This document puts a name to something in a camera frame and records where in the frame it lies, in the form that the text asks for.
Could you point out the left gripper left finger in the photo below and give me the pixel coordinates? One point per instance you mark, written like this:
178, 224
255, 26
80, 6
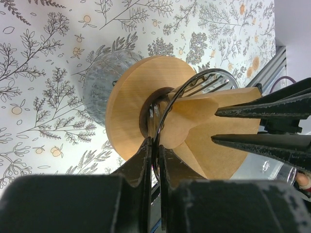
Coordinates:
132, 213

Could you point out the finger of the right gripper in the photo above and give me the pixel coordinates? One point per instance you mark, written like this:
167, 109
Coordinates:
292, 149
292, 102

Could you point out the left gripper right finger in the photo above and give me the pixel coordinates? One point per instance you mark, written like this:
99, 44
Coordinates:
172, 171

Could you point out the grey glass dripper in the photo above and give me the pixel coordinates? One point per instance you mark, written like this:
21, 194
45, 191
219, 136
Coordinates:
157, 107

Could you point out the grey glass carafe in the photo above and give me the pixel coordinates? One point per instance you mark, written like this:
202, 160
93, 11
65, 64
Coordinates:
101, 78

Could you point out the floral tablecloth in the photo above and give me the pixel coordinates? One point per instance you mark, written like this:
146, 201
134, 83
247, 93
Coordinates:
47, 47

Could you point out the aluminium frame rail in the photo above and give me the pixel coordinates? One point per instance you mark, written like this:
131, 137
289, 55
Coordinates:
271, 70

